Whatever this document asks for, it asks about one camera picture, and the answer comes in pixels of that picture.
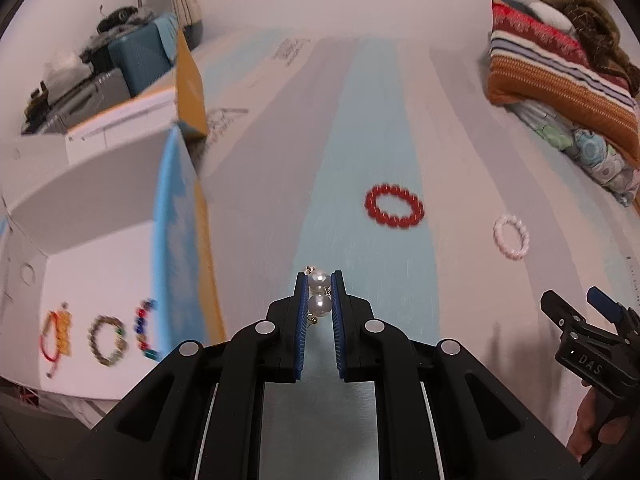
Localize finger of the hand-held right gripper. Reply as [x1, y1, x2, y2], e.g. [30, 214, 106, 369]
[587, 287, 628, 322]
[541, 290, 585, 331]

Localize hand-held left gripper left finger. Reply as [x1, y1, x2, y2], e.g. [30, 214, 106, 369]
[92, 272, 308, 480]

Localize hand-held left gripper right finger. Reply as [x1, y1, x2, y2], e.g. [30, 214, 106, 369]
[330, 271, 583, 480]

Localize pair of pearl earrings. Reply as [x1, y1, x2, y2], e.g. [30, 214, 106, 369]
[305, 265, 333, 327]

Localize multicolour glass bead bracelet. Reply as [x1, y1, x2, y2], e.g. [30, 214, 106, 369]
[132, 299, 161, 362]

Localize brown wooden bead bracelet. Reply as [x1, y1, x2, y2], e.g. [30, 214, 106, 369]
[87, 315, 127, 367]

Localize sky print cardboard box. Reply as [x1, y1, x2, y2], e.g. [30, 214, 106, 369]
[0, 27, 228, 401]

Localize red cord bracelet gold charm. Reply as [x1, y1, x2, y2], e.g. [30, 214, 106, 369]
[39, 302, 74, 379]

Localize person's right hand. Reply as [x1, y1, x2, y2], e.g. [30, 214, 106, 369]
[567, 390, 630, 463]

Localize floral quilt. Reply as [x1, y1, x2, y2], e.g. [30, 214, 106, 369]
[505, 102, 640, 207]

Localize brown fuzzy blanket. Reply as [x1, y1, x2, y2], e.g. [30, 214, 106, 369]
[550, 0, 640, 97]

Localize white pillow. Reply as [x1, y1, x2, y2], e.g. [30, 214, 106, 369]
[527, 0, 574, 32]

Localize beige ribbed cloth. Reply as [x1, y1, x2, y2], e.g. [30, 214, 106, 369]
[170, 0, 204, 45]

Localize white plastic bag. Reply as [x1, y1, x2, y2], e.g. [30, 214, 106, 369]
[41, 49, 87, 83]

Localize black object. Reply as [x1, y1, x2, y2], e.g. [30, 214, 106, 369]
[96, 6, 142, 32]

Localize pink bead bracelet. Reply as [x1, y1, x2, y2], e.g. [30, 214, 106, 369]
[492, 215, 530, 261]

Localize red bead bracelet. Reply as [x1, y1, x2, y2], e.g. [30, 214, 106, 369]
[364, 183, 426, 229]

